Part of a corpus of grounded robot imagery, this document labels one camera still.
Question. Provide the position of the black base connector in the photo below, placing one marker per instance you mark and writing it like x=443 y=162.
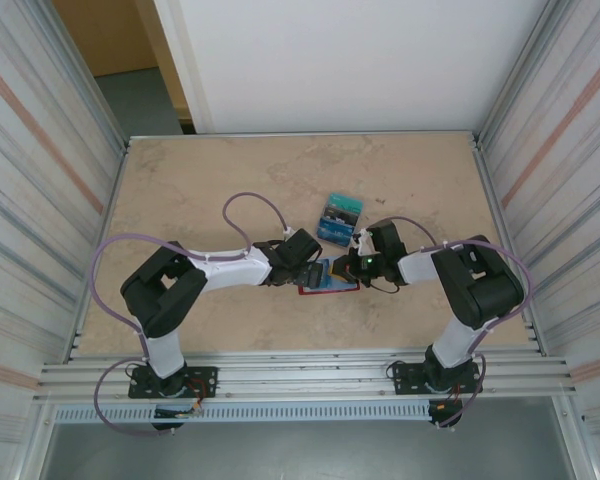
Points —
x=440 y=410
x=170 y=413

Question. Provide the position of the white door frame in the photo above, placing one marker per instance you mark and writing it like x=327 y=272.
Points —
x=190 y=75

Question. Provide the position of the teal credit card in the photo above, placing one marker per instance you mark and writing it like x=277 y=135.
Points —
x=348 y=202

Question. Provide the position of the dark blue credit card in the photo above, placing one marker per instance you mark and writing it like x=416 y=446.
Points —
x=335 y=233

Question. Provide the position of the black credit card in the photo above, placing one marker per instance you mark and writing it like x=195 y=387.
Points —
x=341 y=216

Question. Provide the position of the red card holder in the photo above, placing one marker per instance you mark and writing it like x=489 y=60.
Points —
x=325 y=293

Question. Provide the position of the brown wooden door panel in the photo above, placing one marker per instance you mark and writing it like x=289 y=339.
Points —
x=115 y=35

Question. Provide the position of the aluminium front rail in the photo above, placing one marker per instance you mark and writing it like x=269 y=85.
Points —
x=305 y=380

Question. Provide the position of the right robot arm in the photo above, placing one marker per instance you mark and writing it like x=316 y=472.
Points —
x=415 y=265

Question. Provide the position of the corrugated metal side panel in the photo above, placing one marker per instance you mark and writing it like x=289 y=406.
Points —
x=30 y=150
x=570 y=150

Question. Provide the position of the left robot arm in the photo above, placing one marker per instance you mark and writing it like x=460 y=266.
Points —
x=230 y=267

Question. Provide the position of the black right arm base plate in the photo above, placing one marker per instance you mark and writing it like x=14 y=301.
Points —
x=405 y=377

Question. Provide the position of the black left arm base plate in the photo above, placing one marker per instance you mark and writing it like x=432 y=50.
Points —
x=202 y=380

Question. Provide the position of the clear acrylic card tray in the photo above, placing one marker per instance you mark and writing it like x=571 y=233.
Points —
x=319 y=231

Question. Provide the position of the grey metal sheet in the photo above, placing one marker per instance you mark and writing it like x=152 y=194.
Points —
x=305 y=450

